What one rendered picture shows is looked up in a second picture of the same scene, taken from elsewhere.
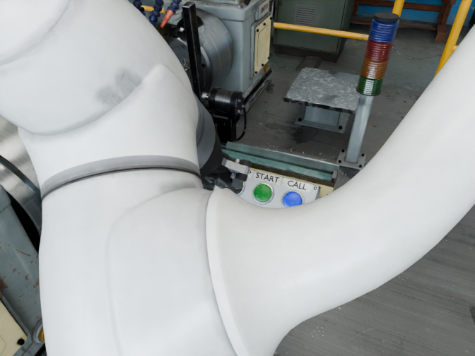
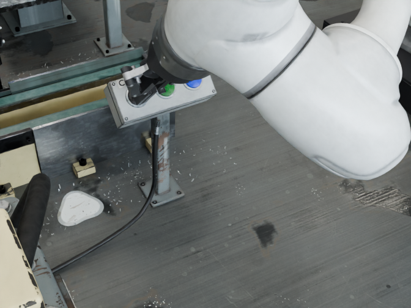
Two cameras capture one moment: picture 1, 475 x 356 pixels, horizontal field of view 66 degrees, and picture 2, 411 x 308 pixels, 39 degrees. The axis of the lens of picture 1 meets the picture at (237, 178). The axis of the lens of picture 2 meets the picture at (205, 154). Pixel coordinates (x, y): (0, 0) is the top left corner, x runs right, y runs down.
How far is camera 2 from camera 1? 0.55 m
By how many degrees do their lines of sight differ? 40
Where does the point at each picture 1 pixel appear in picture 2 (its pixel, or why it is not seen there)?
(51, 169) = (285, 51)
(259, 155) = (57, 80)
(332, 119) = (55, 11)
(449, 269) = not seen: hidden behind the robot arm
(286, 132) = (17, 51)
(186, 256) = (372, 46)
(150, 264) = (364, 57)
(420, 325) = not seen: hidden behind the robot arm
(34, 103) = (291, 11)
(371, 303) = (249, 145)
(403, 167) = not seen: outside the picture
